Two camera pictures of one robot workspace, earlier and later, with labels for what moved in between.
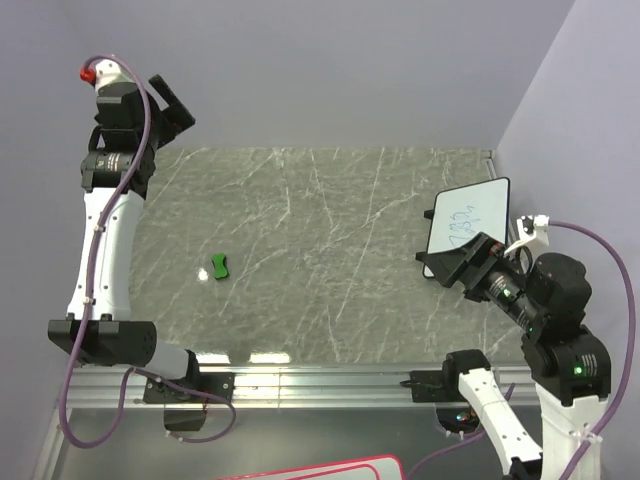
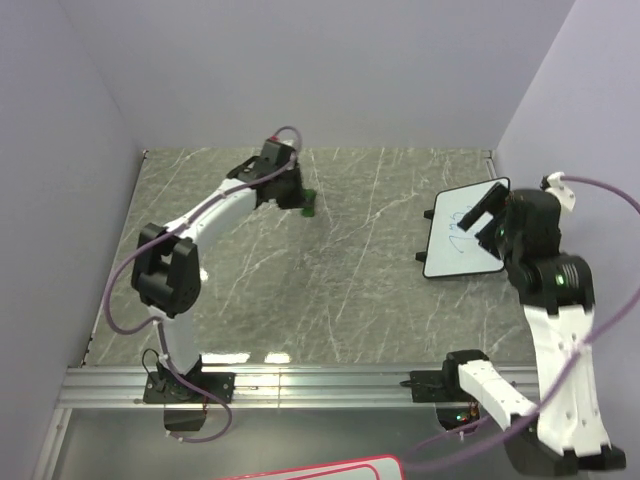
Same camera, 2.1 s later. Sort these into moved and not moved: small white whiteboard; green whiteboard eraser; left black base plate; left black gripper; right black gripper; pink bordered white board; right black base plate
Moved: green whiteboard eraser; left black gripper; right black gripper
Not moved: left black base plate; right black base plate; small white whiteboard; pink bordered white board
